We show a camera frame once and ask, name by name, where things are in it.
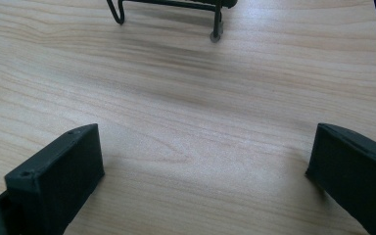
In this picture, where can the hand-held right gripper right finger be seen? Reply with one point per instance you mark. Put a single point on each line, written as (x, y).
(355, 179)

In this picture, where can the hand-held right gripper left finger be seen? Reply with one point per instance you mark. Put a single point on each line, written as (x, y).
(55, 182)

